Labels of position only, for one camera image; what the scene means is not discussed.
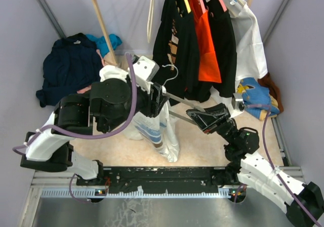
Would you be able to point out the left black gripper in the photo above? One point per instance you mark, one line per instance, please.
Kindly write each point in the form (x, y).
(154, 107)

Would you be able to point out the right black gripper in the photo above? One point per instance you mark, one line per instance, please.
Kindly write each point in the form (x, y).
(207, 121)

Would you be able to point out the white t shirt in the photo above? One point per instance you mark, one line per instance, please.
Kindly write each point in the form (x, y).
(159, 131)

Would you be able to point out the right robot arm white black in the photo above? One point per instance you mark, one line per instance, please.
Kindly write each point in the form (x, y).
(301, 203)

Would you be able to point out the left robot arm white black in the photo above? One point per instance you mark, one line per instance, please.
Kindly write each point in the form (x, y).
(98, 113)

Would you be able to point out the orange hanging shirt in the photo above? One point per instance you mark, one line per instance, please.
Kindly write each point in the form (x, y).
(208, 68)

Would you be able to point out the black printed hanging shirt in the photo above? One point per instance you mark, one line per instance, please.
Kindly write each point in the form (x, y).
(176, 49)

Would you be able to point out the white hanging shirt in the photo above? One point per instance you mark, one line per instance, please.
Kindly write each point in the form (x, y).
(251, 61)

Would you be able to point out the beige hanger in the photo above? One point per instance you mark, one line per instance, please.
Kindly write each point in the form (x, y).
(150, 20)

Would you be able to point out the blue yellow printed garment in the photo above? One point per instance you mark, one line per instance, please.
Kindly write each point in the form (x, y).
(253, 93)

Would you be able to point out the beige garment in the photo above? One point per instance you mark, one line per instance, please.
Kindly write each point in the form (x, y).
(119, 61)

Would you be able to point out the brown garment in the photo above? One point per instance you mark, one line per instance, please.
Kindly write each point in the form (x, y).
(274, 90)

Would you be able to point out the pink garment in basket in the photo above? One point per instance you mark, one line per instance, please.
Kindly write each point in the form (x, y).
(82, 91)

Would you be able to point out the teal garment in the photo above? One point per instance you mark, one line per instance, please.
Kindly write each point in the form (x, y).
(102, 44)

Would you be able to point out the navy blue garment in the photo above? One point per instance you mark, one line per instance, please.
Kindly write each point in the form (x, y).
(72, 65)

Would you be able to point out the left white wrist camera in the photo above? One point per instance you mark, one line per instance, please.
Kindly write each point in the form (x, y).
(144, 67)

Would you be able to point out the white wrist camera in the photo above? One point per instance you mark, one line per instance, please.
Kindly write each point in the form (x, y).
(237, 105)
(144, 67)

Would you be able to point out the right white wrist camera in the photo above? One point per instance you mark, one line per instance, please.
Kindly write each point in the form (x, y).
(237, 105)

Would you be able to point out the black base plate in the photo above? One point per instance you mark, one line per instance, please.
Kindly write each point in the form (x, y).
(159, 180)

